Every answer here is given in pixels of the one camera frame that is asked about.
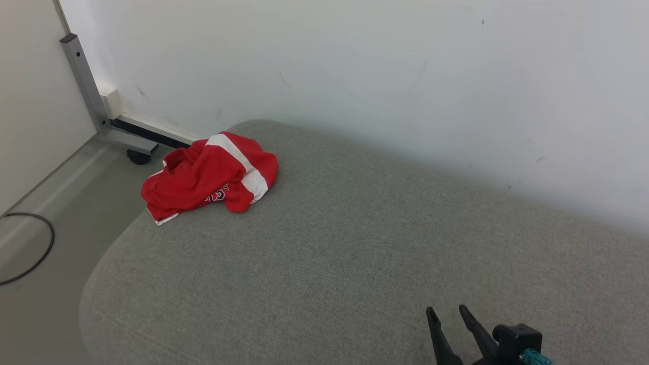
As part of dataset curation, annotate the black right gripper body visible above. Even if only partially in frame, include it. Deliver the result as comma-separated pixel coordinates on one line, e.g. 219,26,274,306
471,353,523,365

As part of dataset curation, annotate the grey metal frame leg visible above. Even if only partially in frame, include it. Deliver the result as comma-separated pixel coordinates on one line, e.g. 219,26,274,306
59,33,159,156

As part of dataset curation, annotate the white wall baseboard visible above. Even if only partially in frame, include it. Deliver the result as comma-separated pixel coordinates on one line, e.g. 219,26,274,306
99,88,204,150

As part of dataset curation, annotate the teal right camera connector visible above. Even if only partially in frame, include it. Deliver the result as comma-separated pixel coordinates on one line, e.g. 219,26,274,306
518,348,553,365

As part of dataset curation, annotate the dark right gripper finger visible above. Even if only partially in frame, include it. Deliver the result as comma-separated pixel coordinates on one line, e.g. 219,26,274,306
425,306,463,365
458,304,501,361

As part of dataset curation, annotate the black floor cable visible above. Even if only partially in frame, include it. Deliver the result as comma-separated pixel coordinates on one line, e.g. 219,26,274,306
0,212,56,286

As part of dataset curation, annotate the red shorts white waistband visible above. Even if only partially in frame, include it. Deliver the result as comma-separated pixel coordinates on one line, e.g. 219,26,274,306
140,131,279,226

